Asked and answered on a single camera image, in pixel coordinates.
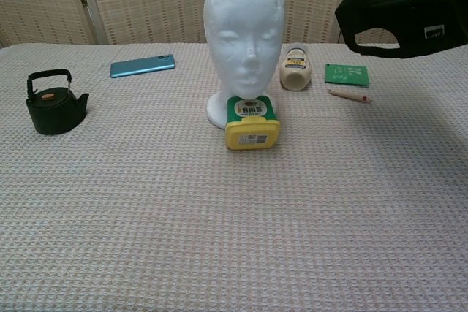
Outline black baseball cap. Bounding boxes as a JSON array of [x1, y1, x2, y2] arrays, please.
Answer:
[[334, 0, 468, 60]]

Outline white foam mannequin head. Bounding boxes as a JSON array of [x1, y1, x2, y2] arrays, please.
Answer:
[[203, 0, 286, 130]]

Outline green box with yellow lid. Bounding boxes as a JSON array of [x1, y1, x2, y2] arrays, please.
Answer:
[[224, 94, 282, 151]]

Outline cream mayonnaise bottle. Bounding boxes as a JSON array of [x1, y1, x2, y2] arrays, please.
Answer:
[[279, 43, 314, 92]]

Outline checkered white tablecloth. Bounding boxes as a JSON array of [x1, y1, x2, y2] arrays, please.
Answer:
[[0, 41, 468, 312]]

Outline blue smartphone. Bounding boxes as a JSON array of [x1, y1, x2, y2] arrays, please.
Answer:
[[110, 54, 177, 80]]

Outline wooden pen with red mark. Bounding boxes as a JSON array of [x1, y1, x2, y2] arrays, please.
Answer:
[[327, 89, 372, 104]]

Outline green paper packet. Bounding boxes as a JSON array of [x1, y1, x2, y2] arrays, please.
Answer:
[[323, 63, 370, 88]]

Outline woven folding screen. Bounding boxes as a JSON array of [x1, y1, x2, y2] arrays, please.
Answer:
[[0, 0, 401, 49]]

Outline dark green teapot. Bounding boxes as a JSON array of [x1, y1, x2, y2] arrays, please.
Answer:
[[25, 68, 90, 136]]

